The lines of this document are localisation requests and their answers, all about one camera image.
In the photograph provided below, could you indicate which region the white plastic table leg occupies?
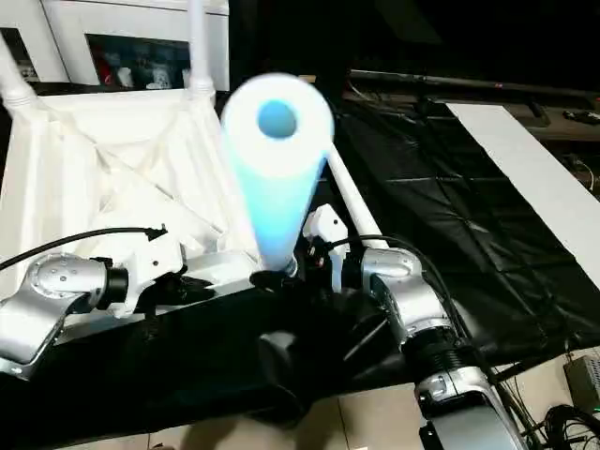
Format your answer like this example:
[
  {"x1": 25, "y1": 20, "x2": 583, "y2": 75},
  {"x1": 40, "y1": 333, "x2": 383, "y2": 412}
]
[
  {"x1": 324, "y1": 143, "x2": 391, "y2": 250},
  {"x1": 219, "y1": 71, "x2": 337, "y2": 283},
  {"x1": 187, "y1": 0, "x2": 218, "y2": 98},
  {"x1": 0, "y1": 32, "x2": 39, "y2": 113}
]

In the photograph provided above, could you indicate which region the white plastic table top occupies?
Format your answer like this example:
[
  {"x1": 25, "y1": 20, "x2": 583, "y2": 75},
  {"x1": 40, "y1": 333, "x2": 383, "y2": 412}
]
[{"x1": 0, "y1": 87, "x2": 266, "y2": 332}]

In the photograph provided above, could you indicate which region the black work mat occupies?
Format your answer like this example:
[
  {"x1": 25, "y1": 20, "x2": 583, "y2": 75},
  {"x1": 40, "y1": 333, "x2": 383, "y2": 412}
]
[{"x1": 0, "y1": 69, "x2": 600, "y2": 437}]

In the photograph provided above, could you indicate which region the black case with yellow label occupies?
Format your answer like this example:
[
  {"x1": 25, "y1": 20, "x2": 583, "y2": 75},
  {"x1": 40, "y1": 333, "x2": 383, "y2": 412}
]
[{"x1": 228, "y1": 0, "x2": 353, "y2": 90}]

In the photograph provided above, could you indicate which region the white flat board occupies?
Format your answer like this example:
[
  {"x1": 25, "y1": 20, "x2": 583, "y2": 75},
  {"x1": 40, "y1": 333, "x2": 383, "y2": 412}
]
[{"x1": 443, "y1": 101, "x2": 600, "y2": 302}]

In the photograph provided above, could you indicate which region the black metal table strut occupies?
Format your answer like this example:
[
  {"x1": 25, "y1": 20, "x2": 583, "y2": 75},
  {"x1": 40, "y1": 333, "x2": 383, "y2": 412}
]
[{"x1": 491, "y1": 348, "x2": 572, "y2": 382}]

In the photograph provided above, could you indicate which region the black metal rod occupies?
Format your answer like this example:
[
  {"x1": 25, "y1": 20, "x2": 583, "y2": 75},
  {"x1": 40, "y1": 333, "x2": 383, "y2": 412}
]
[{"x1": 349, "y1": 68, "x2": 600, "y2": 100}]

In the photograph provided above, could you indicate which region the white cabinet with glass doors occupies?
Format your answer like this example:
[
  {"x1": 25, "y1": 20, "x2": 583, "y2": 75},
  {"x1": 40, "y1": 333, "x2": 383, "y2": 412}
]
[{"x1": 0, "y1": 0, "x2": 232, "y2": 93}]

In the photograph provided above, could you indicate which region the grey power box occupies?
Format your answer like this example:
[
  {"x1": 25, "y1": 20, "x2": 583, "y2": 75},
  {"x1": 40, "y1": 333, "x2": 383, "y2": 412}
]
[{"x1": 562, "y1": 354, "x2": 600, "y2": 414}]

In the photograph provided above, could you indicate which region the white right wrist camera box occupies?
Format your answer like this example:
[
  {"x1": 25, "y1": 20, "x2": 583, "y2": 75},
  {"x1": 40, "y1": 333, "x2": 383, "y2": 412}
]
[{"x1": 302, "y1": 203, "x2": 352, "y2": 291}]

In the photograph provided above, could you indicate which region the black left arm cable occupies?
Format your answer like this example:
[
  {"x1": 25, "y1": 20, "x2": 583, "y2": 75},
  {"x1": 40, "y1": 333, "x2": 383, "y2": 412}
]
[{"x1": 0, "y1": 224, "x2": 169, "y2": 272}]

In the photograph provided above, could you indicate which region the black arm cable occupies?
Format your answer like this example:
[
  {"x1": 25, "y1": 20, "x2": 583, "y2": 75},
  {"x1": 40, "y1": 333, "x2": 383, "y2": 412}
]
[
  {"x1": 327, "y1": 235, "x2": 543, "y2": 450},
  {"x1": 0, "y1": 224, "x2": 169, "y2": 272}
]

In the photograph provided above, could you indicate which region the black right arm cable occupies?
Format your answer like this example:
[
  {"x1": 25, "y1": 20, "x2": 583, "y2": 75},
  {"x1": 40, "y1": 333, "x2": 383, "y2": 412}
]
[{"x1": 327, "y1": 235, "x2": 543, "y2": 450}]

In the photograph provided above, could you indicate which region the black cable coil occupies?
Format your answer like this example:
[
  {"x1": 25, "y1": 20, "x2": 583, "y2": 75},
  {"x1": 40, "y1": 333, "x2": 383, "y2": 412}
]
[{"x1": 546, "y1": 405, "x2": 600, "y2": 450}]

